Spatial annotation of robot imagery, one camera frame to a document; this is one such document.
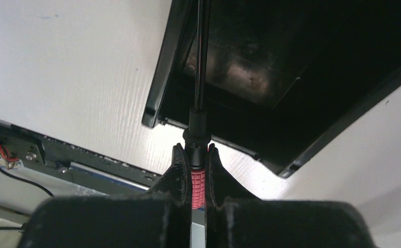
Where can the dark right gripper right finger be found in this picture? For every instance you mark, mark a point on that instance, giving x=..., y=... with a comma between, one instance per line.
x=234, y=217

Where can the red black screwdriver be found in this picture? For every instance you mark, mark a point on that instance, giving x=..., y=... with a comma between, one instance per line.
x=196, y=136

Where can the black plastic bin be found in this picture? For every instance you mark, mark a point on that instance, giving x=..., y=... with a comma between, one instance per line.
x=284, y=78

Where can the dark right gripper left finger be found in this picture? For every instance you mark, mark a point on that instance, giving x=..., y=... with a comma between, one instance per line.
x=160, y=217

